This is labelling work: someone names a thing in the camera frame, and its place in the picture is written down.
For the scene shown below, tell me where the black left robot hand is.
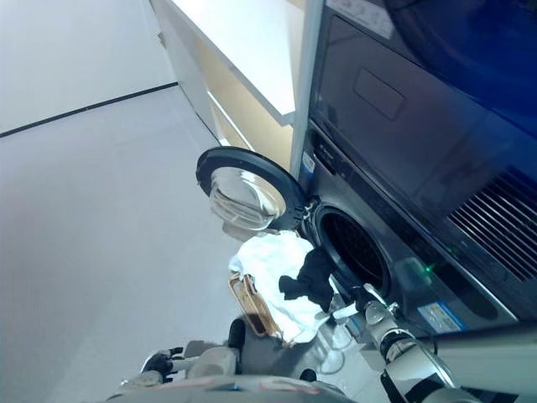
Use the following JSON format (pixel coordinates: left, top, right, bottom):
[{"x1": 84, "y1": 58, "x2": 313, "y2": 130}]
[{"x1": 141, "y1": 346, "x2": 185, "y2": 374}]

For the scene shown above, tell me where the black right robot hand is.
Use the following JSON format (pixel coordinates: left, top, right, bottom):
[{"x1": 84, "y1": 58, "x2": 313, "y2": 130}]
[{"x1": 350, "y1": 283, "x2": 381, "y2": 315}]

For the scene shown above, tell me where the black garment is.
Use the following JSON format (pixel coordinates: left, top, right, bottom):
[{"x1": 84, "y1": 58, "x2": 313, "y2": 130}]
[{"x1": 279, "y1": 247, "x2": 337, "y2": 314}]

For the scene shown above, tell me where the brown wicker laundry basket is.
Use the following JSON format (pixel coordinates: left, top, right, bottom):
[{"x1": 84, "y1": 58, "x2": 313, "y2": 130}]
[{"x1": 227, "y1": 273, "x2": 295, "y2": 348}]

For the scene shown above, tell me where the grey front-load washing machine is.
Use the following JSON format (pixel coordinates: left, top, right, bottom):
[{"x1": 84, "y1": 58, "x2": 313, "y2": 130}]
[{"x1": 297, "y1": 121, "x2": 519, "y2": 337}]

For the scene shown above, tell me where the round glass washing machine door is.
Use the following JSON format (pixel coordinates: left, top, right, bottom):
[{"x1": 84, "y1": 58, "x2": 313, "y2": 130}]
[{"x1": 196, "y1": 146, "x2": 312, "y2": 243}]

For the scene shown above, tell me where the wide blue white sticker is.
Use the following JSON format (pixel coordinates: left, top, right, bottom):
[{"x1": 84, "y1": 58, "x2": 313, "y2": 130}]
[{"x1": 417, "y1": 305, "x2": 469, "y2": 333}]

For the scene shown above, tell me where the grey robot torso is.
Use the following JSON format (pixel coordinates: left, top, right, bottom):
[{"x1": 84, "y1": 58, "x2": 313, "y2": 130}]
[{"x1": 108, "y1": 373, "x2": 349, "y2": 403}]

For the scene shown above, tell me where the black left robot foot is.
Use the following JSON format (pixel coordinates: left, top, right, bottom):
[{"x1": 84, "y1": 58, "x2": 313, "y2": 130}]
[{"x1": 228, "y1": 317, "x2": 247, "y2": 352}]

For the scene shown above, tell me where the white cloth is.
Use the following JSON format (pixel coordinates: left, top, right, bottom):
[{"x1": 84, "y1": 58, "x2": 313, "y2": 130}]
[{"x1": 227, "y1": 233, "x2": 357, "y2": 343}]

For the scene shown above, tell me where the grey stacked dryer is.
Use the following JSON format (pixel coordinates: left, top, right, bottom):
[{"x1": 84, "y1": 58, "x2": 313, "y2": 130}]
[{"x1": 308, "y1": 0, "x2": 537, "y2": 291}]

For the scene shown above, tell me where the white shelf counter unit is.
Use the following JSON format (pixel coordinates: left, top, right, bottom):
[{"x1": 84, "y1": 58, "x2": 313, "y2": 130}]
[{"x1": 150, "y1": 0, "x2": 307, "y2": 170}]

